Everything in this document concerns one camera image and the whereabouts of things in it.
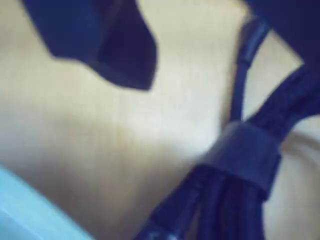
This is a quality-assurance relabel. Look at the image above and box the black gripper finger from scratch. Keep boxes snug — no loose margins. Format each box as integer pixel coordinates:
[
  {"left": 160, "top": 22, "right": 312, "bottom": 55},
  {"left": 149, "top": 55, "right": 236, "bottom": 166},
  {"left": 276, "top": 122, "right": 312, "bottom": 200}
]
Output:
[
  {"left": 243, "top": 0, "right": 320, "bottom": 65},
  {"left": 21, "top": 0, "right": 160, "bottom": 92}
]

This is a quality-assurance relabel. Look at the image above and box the black braided charging cable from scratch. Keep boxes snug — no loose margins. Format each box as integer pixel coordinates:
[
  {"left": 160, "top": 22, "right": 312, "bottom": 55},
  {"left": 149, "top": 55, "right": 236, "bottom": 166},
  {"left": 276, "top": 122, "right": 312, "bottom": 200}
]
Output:
[{"left": 134, "top": 17, "right": 320, "bottom": 240}]

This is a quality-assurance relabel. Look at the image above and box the light blue round plate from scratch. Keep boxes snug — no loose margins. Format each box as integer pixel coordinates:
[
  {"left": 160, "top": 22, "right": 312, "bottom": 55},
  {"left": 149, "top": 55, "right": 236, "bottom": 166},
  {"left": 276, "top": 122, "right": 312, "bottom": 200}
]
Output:
[{"left": 0, "top": 164, "right": 94, "bottom": 240}]

